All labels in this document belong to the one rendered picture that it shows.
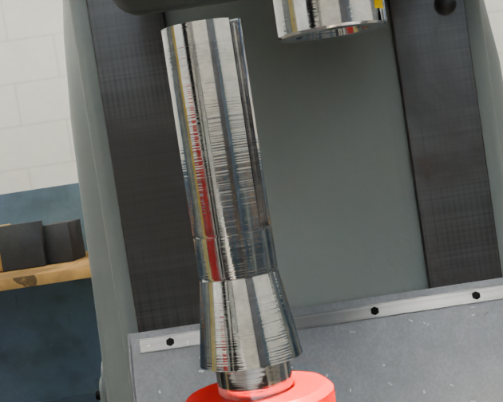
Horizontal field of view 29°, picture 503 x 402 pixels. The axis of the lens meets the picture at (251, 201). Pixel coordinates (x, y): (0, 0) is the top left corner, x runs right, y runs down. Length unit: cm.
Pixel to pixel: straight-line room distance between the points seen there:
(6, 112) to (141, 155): 397
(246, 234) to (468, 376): 53
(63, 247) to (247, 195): 393
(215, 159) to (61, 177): 442
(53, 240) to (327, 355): 347
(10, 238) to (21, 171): 59
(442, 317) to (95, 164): 31
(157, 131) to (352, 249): 19
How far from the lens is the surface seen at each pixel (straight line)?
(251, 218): 29
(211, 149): 28
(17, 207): 474
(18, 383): 486
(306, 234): 80
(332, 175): 80
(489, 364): 81
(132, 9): 68
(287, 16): 42
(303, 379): 31
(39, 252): 420
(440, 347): 80
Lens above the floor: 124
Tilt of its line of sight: 3 degrees down
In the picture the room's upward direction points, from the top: 9 degrees counter-clockwise
